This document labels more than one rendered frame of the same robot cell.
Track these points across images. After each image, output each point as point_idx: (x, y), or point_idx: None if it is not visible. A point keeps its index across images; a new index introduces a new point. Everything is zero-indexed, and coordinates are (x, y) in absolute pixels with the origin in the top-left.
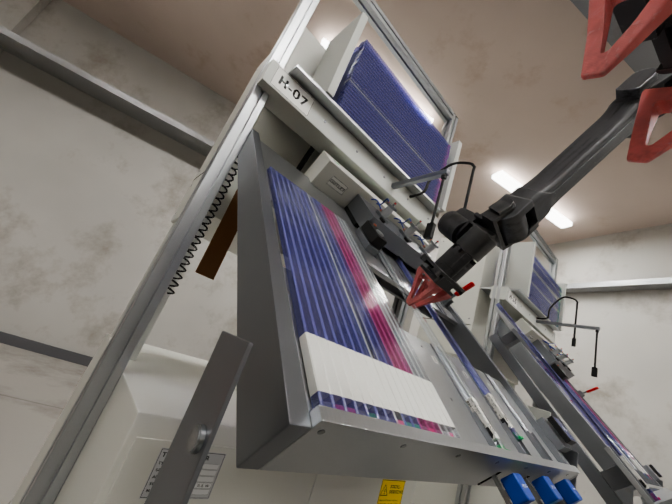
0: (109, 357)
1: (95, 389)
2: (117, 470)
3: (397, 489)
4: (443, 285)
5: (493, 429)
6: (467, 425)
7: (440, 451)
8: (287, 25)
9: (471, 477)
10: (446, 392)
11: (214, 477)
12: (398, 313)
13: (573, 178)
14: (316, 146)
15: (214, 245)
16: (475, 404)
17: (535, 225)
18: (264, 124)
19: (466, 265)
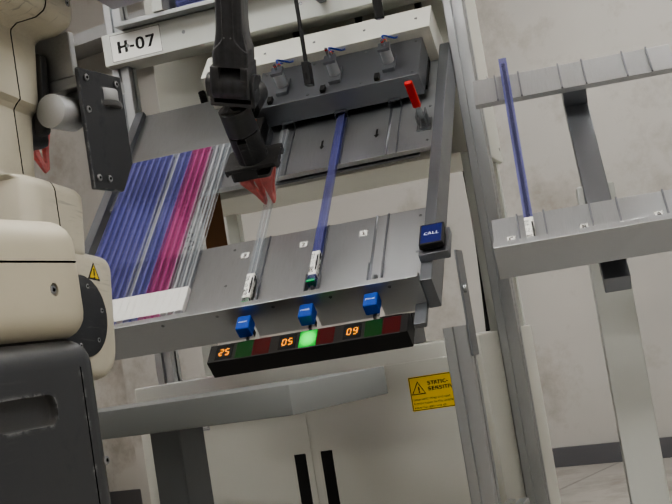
0: (160, 374)
1: None
2: None
3: (443, 383)
4: (243, 178)
5: (247, 292)
6: (224, 300)
7: (141, 328)
8: None
9: (226, 333)
10: (224, 282)
11: None
12: (467, 150)
13: (225, 9)
14: (212, 49)
15: (210, 233)
16: (246, 278)
17: (241, 73)
18: (173, 66)
19: (239, 148)
